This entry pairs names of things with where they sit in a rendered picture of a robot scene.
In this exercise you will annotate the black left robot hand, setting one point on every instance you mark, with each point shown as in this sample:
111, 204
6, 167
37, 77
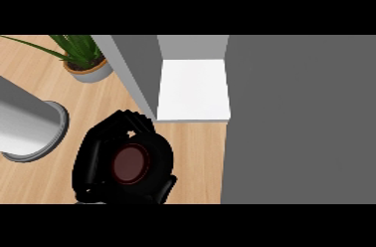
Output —
87, 164

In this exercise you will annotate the dark grey cabinet door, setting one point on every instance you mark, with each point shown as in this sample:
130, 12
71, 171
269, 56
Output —
298, 124

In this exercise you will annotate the grey cylindrical appliance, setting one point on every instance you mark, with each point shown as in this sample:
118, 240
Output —
24, 124

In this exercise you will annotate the dark wine bottle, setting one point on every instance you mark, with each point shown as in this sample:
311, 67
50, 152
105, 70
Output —
131, 163

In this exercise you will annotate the grey plant pot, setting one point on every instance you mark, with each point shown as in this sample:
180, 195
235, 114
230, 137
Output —
93, 75

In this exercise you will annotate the green leafy plant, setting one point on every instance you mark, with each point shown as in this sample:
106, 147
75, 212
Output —
78, 50

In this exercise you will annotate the grey cabinet with white shelf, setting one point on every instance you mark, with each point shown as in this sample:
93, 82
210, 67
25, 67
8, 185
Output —
193, 91

